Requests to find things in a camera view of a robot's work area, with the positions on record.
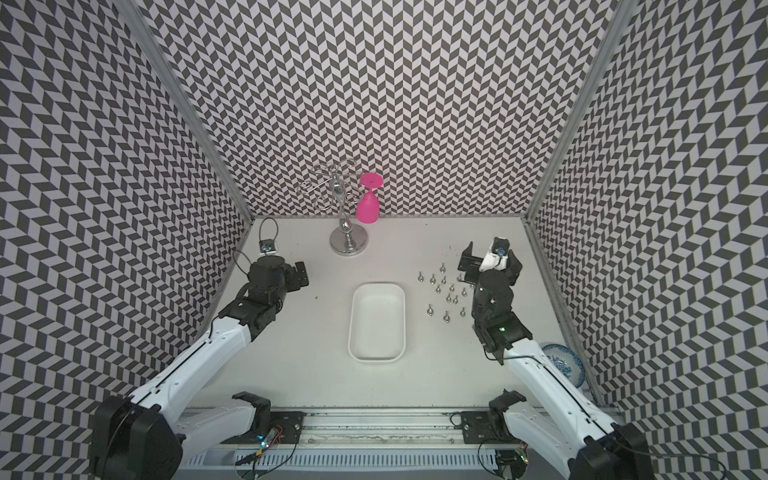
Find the white rectangular storage tray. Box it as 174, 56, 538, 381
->
347, 282, 407, 364

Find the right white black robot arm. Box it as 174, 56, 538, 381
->
458, 237, 654, 479

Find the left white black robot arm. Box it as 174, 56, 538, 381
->
89, 255, 309, 479

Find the chrome glass holder stand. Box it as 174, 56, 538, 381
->
300, 163, 369, 257

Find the pink plastic wine glass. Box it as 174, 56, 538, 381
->
356, 172, 383, 224

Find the blue patterned bowl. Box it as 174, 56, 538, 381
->
542, 343, 586, 388

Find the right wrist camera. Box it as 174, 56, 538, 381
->
479, 237, 510, 273

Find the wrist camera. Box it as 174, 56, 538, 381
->
479, 237, 510, 273
259, 239, 277, 255

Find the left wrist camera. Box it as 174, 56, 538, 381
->
259, 239, 277, 255

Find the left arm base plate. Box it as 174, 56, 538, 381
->
223, 410, 306, 445

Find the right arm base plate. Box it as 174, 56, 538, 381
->
457, 410, 522, 445

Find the aluminium front rail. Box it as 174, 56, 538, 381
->
128, 406, 637, 451

